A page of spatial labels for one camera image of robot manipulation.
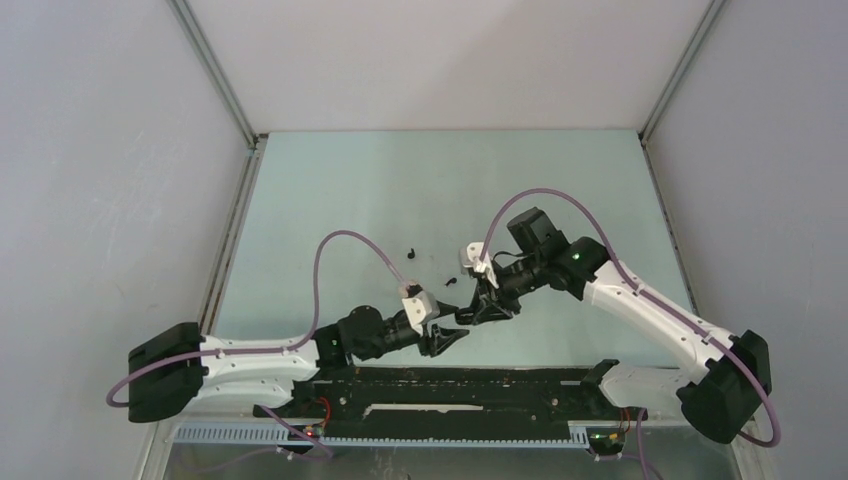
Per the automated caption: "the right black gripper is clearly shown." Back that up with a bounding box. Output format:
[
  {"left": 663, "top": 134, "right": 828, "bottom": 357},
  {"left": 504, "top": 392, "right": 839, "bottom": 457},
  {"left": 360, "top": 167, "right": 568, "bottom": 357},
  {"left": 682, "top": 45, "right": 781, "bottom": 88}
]
[{"left": 470, "top": 252, "right": 547, "bottom": 323}]

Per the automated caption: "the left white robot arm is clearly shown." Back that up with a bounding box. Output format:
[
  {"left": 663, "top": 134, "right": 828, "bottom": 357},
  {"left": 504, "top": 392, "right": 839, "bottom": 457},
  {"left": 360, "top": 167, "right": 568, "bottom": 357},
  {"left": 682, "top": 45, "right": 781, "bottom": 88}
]
[{"left": 122, "top": 299, "right": 469, "bottom": 424}]

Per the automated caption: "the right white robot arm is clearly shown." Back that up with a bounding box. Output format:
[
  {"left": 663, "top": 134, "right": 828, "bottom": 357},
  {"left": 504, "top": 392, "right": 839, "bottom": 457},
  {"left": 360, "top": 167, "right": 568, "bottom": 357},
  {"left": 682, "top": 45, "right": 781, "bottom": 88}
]
[{"left": 456, "top": 207, "right": 772, "bottom": 444}]

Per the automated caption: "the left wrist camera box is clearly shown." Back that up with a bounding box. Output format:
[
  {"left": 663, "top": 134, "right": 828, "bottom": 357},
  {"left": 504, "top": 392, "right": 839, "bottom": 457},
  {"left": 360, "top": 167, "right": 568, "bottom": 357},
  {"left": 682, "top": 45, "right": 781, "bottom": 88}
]
[{"left": 400, "top": 282, "right": 440, "bottom": 336}]

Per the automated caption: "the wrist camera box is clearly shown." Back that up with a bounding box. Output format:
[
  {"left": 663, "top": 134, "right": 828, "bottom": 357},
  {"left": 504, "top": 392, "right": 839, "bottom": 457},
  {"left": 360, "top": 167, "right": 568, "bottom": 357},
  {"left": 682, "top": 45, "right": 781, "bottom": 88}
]
[
  {"left": 400, "top": 282, "right": 440, "bottom": 336},
  {"left": 458, "top": 242, "right": 499, "bottom": 288}
]

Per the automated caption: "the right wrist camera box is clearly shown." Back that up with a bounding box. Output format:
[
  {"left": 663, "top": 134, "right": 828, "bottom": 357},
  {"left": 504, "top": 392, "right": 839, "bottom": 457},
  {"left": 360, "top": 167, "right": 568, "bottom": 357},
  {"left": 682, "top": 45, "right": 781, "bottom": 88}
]
[{"left": 458, "top": 242, "right": 499, "bottom": 288}]

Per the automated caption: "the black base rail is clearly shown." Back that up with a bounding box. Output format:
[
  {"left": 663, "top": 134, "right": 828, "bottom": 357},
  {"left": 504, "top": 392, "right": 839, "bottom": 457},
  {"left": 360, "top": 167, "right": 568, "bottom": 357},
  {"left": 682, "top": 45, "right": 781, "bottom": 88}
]
[{"left": 273, "top": 366, "right": 642, "bottom": 442}]

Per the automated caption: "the right aluminium frame post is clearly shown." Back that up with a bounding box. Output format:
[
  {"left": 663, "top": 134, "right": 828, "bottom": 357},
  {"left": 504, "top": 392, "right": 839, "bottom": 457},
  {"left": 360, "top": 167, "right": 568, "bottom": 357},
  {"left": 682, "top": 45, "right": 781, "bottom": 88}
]
[{"left": 638, "top": 0, "right": 730, "bottom": 313}]

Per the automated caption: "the aluminium frame post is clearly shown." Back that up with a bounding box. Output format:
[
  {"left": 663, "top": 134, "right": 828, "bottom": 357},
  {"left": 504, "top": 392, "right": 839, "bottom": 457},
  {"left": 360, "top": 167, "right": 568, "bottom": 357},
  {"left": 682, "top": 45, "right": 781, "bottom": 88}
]
[
  {"left": 638, "top": 0, "right": 730, "bottom": 313},
  {"left": 168, "top": 0, "right": 267, "bottom": 334}
]

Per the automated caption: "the grey slotted cable duct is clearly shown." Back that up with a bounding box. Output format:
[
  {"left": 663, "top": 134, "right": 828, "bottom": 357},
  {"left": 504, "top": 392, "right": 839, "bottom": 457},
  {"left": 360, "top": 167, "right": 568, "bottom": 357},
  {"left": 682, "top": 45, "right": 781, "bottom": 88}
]
[{"left": 175, "top": 422, "right": 591, "bottom": 450}]

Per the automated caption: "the left aluminium frame post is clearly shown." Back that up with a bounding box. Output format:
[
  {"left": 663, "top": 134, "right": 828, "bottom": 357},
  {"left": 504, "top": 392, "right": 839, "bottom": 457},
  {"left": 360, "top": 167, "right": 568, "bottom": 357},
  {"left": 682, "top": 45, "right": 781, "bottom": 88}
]
[{"left": 168, "top": 0, "right": 267, "bottom": 334}]

